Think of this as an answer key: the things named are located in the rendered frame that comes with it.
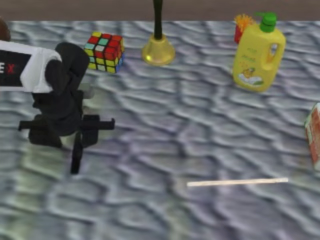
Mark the multicoloured Rubik's cube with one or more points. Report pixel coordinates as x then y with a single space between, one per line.
105 52

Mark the grey wavy patterned tablecloth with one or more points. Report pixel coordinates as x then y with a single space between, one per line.
175 130

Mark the brown round object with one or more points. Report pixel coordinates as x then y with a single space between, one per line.
4 30

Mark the thin pale wooden stick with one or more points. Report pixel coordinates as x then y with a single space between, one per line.
237 182

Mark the yellow bottle green pump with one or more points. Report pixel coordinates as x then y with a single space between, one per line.
257 57

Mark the toy french fries red box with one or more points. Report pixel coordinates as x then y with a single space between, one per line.
241 25

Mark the orange and white carton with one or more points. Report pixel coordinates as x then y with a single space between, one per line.
314 137

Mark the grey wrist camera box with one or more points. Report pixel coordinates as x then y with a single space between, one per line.
88 91

